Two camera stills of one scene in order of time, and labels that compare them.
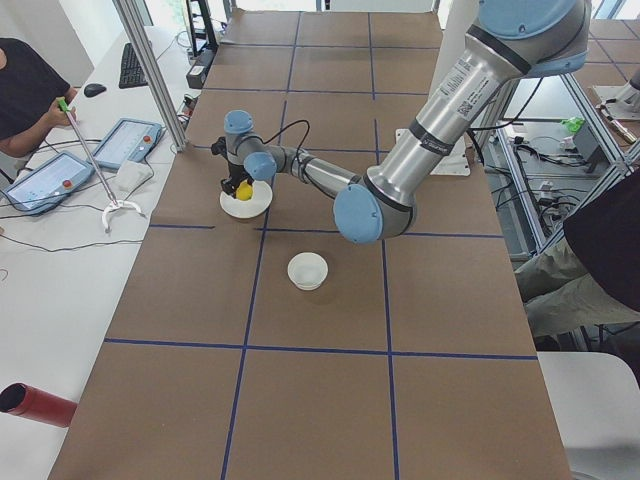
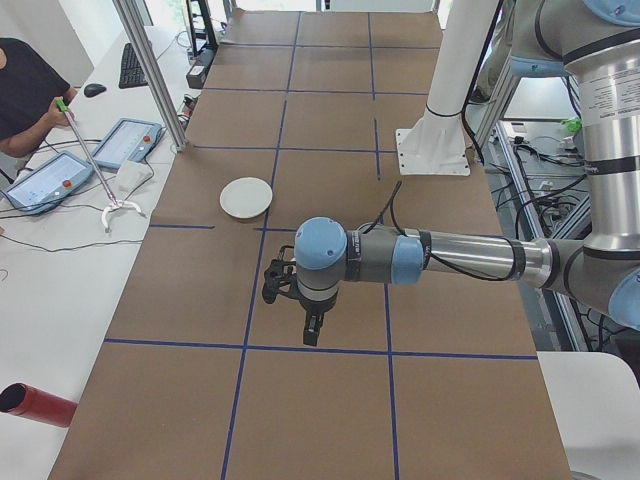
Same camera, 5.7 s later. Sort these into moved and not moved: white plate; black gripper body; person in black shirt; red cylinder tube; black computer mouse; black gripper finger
Moved: black gripper finger; black gripper body
Not moved: black computer mouse; white plate; red cylinder tube; person in black shirt
